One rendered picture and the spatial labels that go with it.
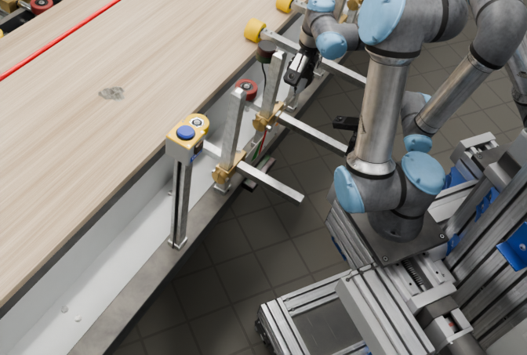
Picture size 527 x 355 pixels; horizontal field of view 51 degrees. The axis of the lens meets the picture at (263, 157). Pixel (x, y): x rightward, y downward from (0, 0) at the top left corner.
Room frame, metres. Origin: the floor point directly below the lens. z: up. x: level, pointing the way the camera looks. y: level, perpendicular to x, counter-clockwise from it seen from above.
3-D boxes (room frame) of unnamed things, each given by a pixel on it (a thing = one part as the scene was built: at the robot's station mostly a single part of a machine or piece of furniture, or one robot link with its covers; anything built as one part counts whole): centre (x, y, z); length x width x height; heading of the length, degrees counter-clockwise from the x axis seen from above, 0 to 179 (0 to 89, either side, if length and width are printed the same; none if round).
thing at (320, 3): (1.34, -0.05, 1.32); 0.09 x 0.08 x 0.11; 24
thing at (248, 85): (1.43, 0.12, 0.85); 0.08 x 0.08 x 0.11
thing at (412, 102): (1.28, -0.40, 1.12); 0.11 x 0.11 x 0.08; 8
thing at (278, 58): (1.35, 0.03, 0.91); 0.04 x 0.04 x 0.48; 71
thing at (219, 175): (1.14, 0.10, 0.81); 0.14 x 0.06 x 0.05; 161
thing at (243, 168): (1.14, 0.05, 0.81); 0.44 x 0.03 x 0.04; 71
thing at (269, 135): (1.32, 0.02, 0.75); 0.26 x 0.01 x 0.10; 161
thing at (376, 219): (0.92, -0.39, 1.09); 0.15 x 0.15 x 0.10
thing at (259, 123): (1.38, 0.02, 0.85); 0.14 x 0.06 x 0.05; 161
